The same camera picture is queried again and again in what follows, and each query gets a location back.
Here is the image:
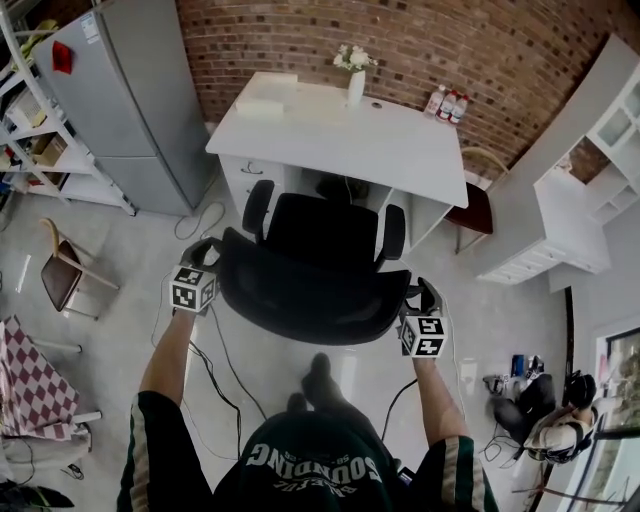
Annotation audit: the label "person's green printed shirt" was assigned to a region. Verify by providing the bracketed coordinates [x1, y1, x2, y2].
[117, 389, 496, 512]

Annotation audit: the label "person's right forearm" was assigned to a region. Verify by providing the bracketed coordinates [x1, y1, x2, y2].
[410, 355, 469, 446]

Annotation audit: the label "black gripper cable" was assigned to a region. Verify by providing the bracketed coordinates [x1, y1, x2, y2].
[380, 378, 419, 441]

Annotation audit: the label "person's dark legs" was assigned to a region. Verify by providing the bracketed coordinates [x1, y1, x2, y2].
[286, 352, 371, 426]

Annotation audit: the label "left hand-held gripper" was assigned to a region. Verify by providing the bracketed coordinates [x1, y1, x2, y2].
[169, 238, 226, 315]

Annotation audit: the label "grey refrigerator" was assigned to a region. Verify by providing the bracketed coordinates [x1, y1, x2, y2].
[33, 0, 211, 217]

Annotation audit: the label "brown cardboard box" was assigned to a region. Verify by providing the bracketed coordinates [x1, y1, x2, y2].
[30, 133, 69, 166]

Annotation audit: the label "white desk with drawers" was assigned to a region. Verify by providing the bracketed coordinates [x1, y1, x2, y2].
[205, 70, 470, 251]

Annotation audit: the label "spare grey gripper device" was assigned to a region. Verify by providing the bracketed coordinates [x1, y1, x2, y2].
[482, 372, 516, 396]

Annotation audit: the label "red tag on refrigerator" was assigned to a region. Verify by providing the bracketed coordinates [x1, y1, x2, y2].
[51, 40, 77, 75]

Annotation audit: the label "black office chair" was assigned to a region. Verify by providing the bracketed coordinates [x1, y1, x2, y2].
[217, 178, 412, 347]

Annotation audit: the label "white and yellow appliance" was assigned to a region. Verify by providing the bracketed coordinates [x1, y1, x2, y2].
[7, 89, 46, 129]

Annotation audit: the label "wooden chair with brown seat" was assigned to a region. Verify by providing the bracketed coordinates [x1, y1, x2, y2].
[442, 146, 511, 256]
[38, 217, 121, 321]

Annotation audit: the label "red checkered tablecloth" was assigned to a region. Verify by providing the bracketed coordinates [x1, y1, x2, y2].
[0, 314, 81, 441]

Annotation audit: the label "black framed window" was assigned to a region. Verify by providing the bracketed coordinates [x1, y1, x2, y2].
[589, 324, 640, 512]

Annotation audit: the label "white vase with white flowers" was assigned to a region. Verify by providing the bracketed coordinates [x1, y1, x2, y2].
[333, 43, 379, 107]

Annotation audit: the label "clear bottle with pink label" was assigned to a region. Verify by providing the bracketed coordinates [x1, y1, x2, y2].
[448, 94, 470, 125]
[435, 89, 459, 123]
[424, 84, 447, 119]

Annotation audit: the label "white bookcase cabinet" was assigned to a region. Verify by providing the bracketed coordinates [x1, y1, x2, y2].
[474, 34, 640, 294]

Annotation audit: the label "grey looped cable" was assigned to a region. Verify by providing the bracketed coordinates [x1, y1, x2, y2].
[173, 201, 226, 241]

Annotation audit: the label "white metal shelving rack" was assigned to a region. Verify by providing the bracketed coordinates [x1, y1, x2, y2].
[0, 0, 137, 217]

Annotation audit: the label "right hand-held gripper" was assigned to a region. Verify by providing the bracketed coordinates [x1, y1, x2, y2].
[398, 276, 448, 359]

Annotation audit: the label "large white box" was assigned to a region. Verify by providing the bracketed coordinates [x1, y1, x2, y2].
[244, 72, 300, 101]

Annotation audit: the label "person's left forearm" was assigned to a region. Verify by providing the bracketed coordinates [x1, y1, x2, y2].
[138, 309, 199, 401]

